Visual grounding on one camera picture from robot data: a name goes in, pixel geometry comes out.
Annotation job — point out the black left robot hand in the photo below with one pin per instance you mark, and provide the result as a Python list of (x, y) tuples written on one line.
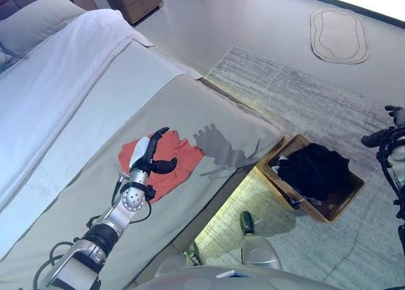
[(142, 154)]

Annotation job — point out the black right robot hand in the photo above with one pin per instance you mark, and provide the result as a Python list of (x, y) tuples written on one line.
[(394, 116)]

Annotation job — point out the orange garment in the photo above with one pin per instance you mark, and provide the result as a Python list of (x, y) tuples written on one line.
[(180, 163)]

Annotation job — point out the black garment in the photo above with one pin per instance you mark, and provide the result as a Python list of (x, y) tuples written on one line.
[(316, 169)]

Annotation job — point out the white shirt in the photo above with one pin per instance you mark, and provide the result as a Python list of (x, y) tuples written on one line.
[(300, 201)]

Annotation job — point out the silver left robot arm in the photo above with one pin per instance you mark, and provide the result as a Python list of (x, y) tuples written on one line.
[(117, 217)]

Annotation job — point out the pale grey bed sheet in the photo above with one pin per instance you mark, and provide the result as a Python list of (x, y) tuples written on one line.
[(110, 97)]

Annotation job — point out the bed with white duvet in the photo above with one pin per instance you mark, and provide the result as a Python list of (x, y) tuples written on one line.
[(79, 214)]

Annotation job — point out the brown woven laundry basket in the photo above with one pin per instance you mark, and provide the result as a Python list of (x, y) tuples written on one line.
[(345, 204)]

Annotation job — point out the oval beige floor mat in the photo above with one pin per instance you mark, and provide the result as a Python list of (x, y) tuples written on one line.
[(340, 35)]

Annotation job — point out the silver left robot leg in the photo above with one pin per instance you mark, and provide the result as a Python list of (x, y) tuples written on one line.
[(177, 264)]

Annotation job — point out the silver robot leg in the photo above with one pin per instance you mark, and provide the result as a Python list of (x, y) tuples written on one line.
[(177, 264), (259, 252)]

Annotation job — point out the white duvet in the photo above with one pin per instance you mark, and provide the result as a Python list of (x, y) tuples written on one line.
[(57, 71)]

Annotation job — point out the wooden nightstand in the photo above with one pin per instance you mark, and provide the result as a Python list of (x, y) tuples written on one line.
[(133, 2)]

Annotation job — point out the silver right robot leg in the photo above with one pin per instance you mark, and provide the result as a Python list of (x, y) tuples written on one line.
[(259, 252)]

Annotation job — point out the grey patterned cushion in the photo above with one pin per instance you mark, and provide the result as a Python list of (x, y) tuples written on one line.
[(4, 59)]

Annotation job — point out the beige pillow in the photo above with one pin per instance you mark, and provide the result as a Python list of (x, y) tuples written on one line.
[(34, 21)]

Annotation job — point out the black window floor rail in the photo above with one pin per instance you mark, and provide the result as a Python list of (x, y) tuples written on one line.
[(348, 3)]

